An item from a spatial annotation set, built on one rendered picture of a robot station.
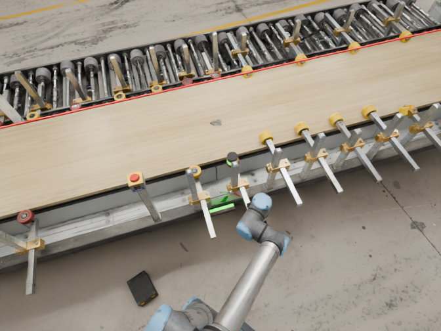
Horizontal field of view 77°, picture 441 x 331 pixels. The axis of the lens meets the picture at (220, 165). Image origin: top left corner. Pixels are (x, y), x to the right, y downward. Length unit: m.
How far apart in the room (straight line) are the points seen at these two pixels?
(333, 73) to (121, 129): 1.65
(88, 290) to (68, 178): 1.04
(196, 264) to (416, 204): 2.05
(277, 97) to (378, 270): 1.61
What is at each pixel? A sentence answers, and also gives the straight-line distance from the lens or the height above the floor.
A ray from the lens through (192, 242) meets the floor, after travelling 2.50.
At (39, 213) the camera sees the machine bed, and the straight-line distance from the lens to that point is 2.06.
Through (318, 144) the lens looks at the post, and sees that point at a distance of 1.66.
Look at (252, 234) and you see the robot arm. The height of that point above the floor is 1.17.
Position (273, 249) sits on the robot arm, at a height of 1.22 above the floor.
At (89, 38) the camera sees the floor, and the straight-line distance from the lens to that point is 4.77.
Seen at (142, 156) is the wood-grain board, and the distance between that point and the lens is 1.86.
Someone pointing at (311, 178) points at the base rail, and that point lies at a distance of 2.01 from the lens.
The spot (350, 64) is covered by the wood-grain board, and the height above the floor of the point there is 0.90.
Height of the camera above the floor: 2.38
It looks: 58 degrees down
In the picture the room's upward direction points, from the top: 2 degrees counter-clockwise
